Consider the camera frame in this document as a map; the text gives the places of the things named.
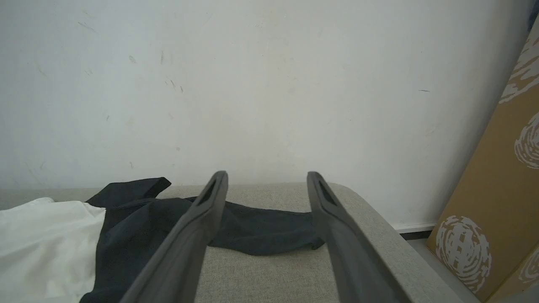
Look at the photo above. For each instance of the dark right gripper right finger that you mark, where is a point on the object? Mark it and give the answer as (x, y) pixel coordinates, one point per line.
(349, 261)

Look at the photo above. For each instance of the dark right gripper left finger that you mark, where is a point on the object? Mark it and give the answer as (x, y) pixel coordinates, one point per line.
(185, 252)

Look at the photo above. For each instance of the black and white t-shirt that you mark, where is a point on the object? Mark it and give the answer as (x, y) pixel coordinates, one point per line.
(126, 235)

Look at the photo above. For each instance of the white skirting board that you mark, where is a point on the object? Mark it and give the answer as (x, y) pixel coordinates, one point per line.
(414, 227)

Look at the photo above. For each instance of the grey fabric sofa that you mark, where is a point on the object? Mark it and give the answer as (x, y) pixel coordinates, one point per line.
(269, 277)

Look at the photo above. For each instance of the brown swirl-print cardboard box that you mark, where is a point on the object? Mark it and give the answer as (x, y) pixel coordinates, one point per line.
(484, 189)

